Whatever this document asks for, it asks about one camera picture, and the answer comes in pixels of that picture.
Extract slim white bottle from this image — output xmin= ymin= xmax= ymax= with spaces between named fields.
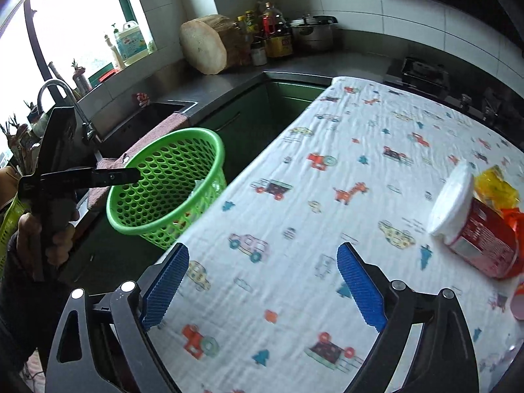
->
xmin=103 ymin=34 xmax=125 ymax=70

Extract pink towel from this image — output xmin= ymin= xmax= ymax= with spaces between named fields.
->
xmin=88 ymin=112 xmax=191 ymax=214

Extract small jar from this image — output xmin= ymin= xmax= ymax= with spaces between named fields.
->
xmin=251 ymin=41 xmax=268 ymax=66

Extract large cooking oil bottle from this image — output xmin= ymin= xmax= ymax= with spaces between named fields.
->
xmin=262 ymin=2 xmax=293 ymax=59

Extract person's left hand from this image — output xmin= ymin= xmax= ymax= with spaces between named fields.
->
xmin=15 ymin=209 xmax=81 ymax=269

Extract steel pressure cooker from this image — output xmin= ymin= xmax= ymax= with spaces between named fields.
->
xmin=290 ymin=15 xmax=340 ymax=53

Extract black gas stove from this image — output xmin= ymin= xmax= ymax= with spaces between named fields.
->
xmin=385 ymin=55 xmax=524 ymax=132

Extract steel faucet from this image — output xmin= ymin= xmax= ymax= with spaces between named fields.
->
xmin=37 ymin=80 xmax=97 ymax=144

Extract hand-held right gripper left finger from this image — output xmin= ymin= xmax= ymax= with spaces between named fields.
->
xmin=45 ymin=242 xmax=190 ymax=393

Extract green red box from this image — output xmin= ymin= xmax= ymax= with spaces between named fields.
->
xmin=88 ymin=63 xmax=118 ymax=87

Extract round wooden chopping block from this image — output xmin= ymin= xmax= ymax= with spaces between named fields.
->
xmin=179 ymin=14 xmax=242 ymax=75

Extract kitchen sink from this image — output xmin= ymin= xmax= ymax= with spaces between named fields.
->
xmin=88 ymin=100 xmax=197 ymax=160

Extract green base cabinet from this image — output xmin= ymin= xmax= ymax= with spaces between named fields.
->
xmin=196 ymin=81 xmax=330 ymax=183

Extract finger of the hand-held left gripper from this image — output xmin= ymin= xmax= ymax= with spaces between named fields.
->
xmin=41 ymin=166 xmax=140 ymax=191

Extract white detergent jug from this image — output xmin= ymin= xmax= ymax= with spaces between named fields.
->
xmin=112 ymin=20 xmax=149 ymax=66

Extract red white package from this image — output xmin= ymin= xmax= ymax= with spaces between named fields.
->
xmin=508 ymin=282 xmax=524 ymax=322

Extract dark sauce bottle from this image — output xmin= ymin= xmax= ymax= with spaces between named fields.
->
xmin=235 ymin=16 xmax=251 ymax=66

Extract printed white tablecloth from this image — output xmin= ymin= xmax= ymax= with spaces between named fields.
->
xmin=141 ymin=76 xmax=524 ymax=393

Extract green plastic mesh basket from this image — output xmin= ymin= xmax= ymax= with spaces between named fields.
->
xmin=105 ymin=128 xmax=228 ymax=251

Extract yellow snack wrapper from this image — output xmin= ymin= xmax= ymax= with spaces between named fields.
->
xmin=473 ymin=166 xmax=520 ymax=214

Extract red instant noodle cup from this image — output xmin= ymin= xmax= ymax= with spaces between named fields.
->
xmin=428 ymin=160 xmax=524 ymax=281

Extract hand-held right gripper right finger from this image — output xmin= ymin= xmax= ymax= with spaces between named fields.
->
xmin=336 ymin=241 xmax=479 ymax=393

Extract orange snack wrapper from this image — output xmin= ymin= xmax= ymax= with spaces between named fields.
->
xmin=501 ymin=207 xmax=524 ymax=234

